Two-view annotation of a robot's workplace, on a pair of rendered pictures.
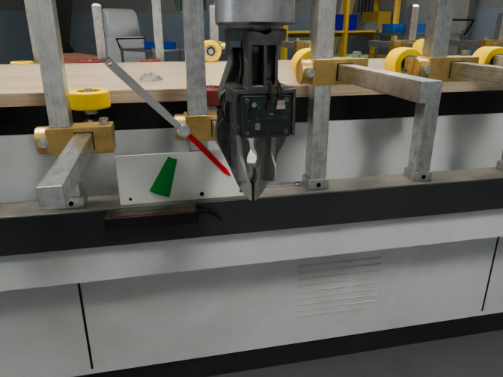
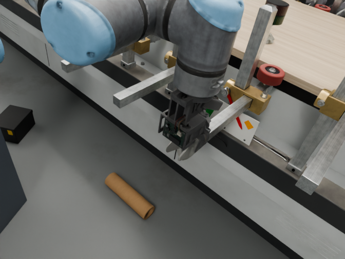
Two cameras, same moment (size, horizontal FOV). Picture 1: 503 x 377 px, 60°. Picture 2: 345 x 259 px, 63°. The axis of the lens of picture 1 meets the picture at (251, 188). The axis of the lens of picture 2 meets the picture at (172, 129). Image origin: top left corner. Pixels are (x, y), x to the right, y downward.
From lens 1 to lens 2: 0.47 m
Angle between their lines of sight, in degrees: 44
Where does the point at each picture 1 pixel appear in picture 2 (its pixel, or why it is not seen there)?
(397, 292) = not seen: outside the picture
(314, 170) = (295, 160)
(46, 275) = (155, 114)
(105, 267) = not seen: hidden behind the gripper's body
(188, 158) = (224, 106)
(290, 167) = not seen: hidden behind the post
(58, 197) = (118, 103)
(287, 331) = (265, 221)
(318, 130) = (310, 140)
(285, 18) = (195, 94)
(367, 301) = (325, 252)
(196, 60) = (249, 56)
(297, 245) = (268, 189)
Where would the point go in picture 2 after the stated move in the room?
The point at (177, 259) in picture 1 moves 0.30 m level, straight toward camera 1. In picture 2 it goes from (205, 147) to (150, 191)
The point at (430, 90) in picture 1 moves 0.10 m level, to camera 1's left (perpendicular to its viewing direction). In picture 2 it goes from (305, 184) to (262, 148)
